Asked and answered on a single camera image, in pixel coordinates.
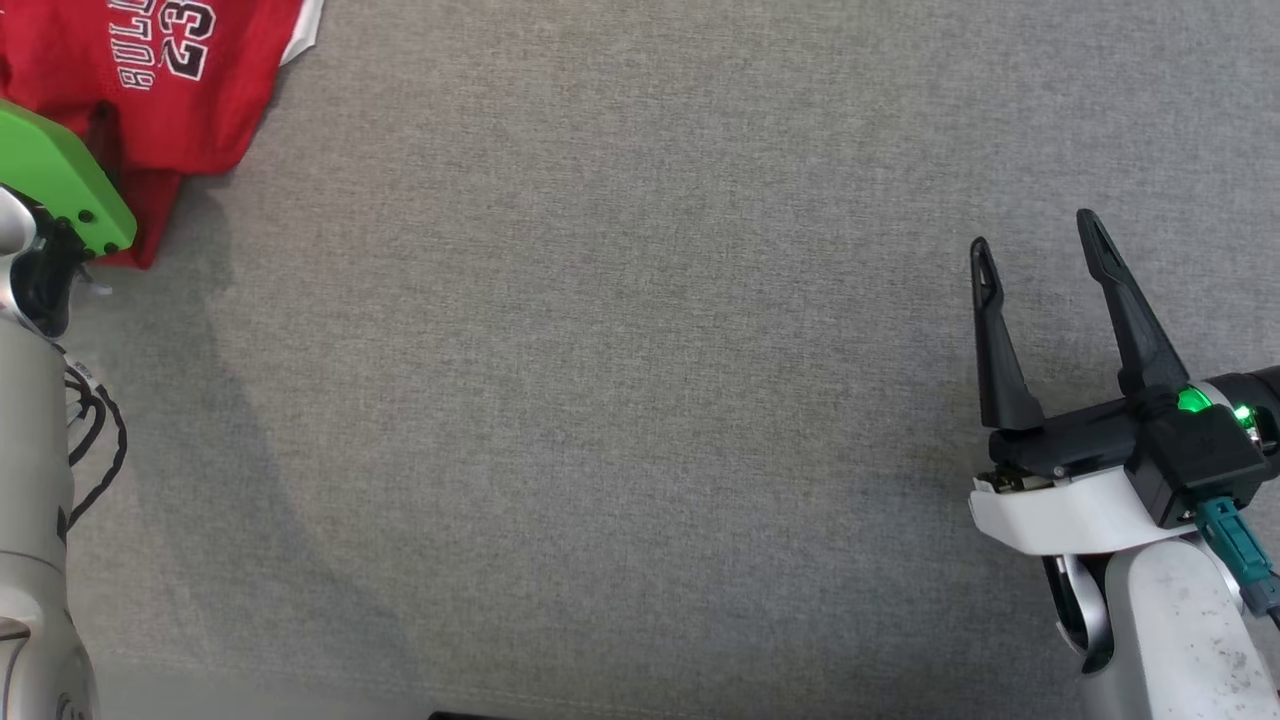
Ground teal cable connector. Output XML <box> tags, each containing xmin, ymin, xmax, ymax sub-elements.
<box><xmin>1195</xmin><ymin>497</ymin><xmax>1280</xmax><ymax>616</ymax></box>

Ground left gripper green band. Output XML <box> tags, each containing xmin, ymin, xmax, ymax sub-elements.
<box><xmin>0</xmin><ymin>100</ymin><xmax>138</xmax><ymax>339</ymax></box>

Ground red white basketball jersey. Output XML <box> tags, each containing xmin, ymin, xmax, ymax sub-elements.
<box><xmin>0</xmin><ymin>0</ymin><xmax>326</xmax><ymax>269</ymax></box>

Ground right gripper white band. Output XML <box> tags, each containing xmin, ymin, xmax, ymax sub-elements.
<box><xmin>968</xmin><ymin>208</ymin><xmax>1280</xmax><ymax>557</ymax></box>

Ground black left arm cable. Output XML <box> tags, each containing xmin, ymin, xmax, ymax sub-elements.
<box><xmin>58</xmin><ymin>350</ymin><xmax>129</xmax><ymax>546</ymax></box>

